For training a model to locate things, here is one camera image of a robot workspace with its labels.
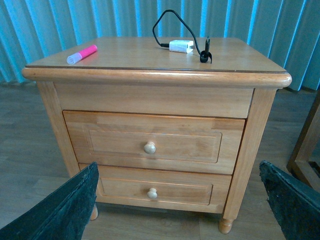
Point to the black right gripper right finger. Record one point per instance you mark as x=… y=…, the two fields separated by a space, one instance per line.
x=295 y=205

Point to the teal curtain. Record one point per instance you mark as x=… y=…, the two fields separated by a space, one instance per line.
x=286 y=31

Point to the wooden nightstand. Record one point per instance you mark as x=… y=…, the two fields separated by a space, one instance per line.
x=133 y=75

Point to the white charger adapter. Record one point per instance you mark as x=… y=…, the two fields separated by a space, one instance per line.
x=181 y=46

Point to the pink marker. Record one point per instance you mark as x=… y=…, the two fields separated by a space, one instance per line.
x=76 y=57

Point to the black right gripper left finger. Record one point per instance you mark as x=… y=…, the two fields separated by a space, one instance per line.
x=62 y=215

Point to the dark wooden furniture frame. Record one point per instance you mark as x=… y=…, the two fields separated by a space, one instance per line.
x=299 y=162

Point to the wooden drawer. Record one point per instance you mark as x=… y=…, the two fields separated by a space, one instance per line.
x=162 y=142
x=187 y=191

